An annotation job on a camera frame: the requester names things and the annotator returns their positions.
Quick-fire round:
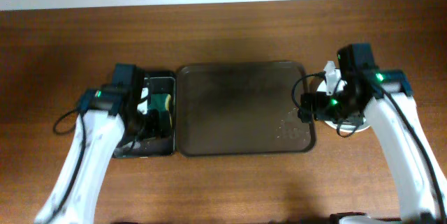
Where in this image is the left black cable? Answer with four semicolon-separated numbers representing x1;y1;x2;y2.
45;107;88;224

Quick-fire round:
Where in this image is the small black tray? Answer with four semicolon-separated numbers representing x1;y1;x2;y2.
112;70;176;158

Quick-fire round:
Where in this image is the black cable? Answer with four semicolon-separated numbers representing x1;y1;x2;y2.
291;72;447;224
45;107;88;224

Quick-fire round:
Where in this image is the pale green plate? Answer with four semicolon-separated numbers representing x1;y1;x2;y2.
316;81;370;133

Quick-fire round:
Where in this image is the green and yellow sponge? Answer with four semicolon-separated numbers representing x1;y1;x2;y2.
148;94;173;128

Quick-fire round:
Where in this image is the brown plastic serving tray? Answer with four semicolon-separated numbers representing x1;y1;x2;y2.
175;61;316;157

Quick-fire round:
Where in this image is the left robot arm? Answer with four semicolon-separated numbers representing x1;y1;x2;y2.
34;64;176;223

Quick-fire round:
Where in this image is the right black cable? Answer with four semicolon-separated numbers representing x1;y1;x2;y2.
291;72;447;224

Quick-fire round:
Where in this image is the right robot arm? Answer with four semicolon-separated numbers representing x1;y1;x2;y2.
291;43;446;223

